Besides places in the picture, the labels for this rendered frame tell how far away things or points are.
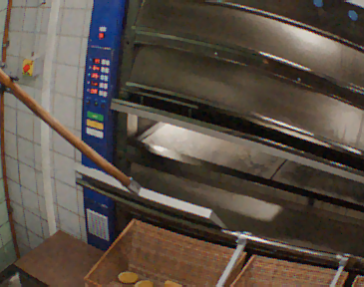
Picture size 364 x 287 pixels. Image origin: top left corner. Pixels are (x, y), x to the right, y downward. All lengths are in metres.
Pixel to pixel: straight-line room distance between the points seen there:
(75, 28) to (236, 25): 0.79
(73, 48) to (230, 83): 0.76
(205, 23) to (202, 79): 0.25
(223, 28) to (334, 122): 0.57
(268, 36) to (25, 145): 1.49
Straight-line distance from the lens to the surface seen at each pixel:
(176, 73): 2.91
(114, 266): 3.22
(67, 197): 3.51
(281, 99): 2.75
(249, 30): 2.71
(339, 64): 2.59
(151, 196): 2.55
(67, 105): 3.28
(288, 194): 2.88
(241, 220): 3.02
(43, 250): 3.44
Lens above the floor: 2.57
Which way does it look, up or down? 26 degrees down
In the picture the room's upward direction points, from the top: 4 degrees clockwise
